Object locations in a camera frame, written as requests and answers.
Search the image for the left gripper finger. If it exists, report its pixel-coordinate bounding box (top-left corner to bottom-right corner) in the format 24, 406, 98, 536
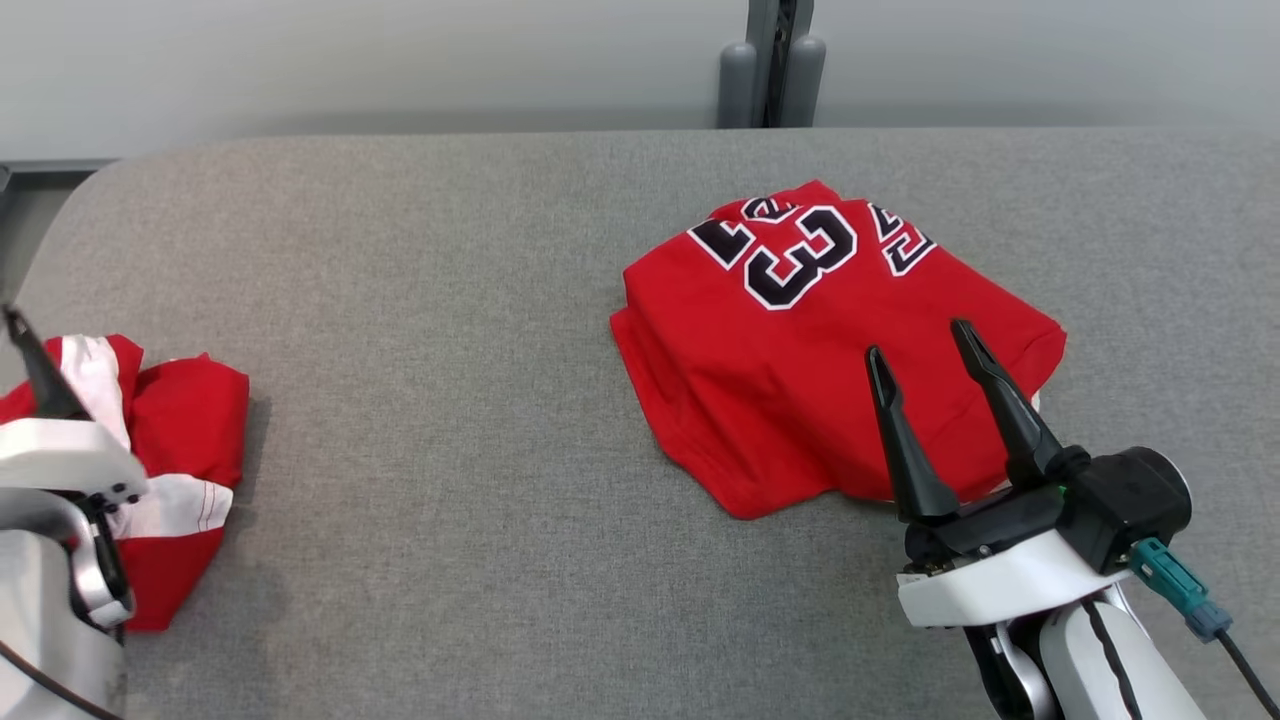
3, 305, 86, 421

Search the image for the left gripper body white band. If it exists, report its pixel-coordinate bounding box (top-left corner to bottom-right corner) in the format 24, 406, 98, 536
0, 418, 151, 501

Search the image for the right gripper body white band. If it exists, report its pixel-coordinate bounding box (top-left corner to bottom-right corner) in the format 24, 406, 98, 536
897, 488, 1131, 631

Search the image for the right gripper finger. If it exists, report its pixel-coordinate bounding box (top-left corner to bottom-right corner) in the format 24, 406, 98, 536
950, 319, 1091, 491
865, 345, 961, 526

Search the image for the red shorts white stripe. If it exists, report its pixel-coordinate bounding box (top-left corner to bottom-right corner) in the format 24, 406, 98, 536
0, 335, 251, 633

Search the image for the red jersey number 23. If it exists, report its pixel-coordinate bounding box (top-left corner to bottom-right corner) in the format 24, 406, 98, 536
610, 180, 1068, 521

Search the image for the right cable teal connector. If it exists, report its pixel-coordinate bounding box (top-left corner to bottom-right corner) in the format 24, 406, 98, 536
1128, 537, 1280, 720

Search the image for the grey cylindrical post foot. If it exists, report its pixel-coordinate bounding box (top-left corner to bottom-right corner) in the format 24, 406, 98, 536
718, 42, 759, 129
780, 36, 827, 127

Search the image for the grey partition post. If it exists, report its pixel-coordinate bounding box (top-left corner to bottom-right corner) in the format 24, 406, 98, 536
745, 0, 816, 129

